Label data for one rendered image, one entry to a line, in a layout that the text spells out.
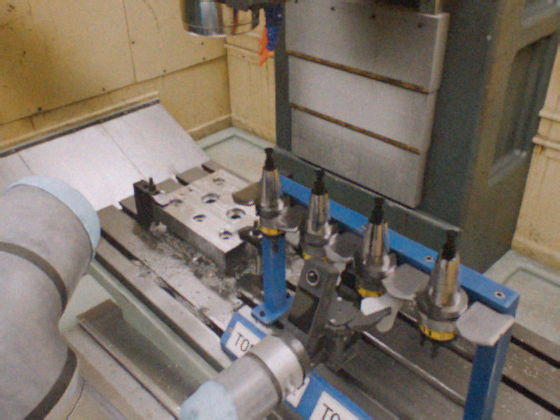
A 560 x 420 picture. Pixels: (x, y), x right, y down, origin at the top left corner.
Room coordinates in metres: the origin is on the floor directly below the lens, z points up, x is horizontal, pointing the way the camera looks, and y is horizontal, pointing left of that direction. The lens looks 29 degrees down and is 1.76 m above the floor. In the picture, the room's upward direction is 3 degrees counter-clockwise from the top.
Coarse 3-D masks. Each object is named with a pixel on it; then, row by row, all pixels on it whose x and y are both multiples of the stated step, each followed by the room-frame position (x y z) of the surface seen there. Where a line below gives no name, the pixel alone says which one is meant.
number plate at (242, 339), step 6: (240, 324) 0.80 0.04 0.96; (234, 330) 0.80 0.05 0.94; (240, 330) 0.79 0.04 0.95; (246, 330) 0.79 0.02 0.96; (234, 336) 0.79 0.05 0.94; (240, 336) 0.78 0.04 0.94; (246, 336) 0.78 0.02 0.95; (252, 336) 0.77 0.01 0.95; (228, 342) 0.79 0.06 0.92; (234, 342) 0.78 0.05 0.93; (240, 342) 0.78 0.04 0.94; (246, 342) 0.77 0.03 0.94; (252, 342) 0.76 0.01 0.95; (234, 348) 0.77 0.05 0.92; (240, 348) 0.77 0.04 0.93; (246, 348) 0.76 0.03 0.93; (240, 354) 0.76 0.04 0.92
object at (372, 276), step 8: (392, 256) 0.66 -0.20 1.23; (352, 264) 0.67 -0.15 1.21; (360, 264) 0.65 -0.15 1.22; (392, 264) 0.64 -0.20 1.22; (360, 272) 0.65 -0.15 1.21; (368, 272) 0.63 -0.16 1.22; (376, 272) 0.62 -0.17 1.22; (384, 272) 0.62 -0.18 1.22; (368, 280) 0.63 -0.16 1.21; (376, 280) 0.63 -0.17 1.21
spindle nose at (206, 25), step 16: (192, 0) 1.07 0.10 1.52; (208, 0) 1.06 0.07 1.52; (192, 16) 1.07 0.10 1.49; (208, 16) 1.06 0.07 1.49; (224, 16) 1.06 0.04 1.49; (240, 16) 1.07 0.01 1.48; (256, 16) 1.10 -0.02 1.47; (192, 32) 1.08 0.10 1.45; (208, 32) 1.06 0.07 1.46; (224, 32) 1.06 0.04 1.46; (240, 32) 1.07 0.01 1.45
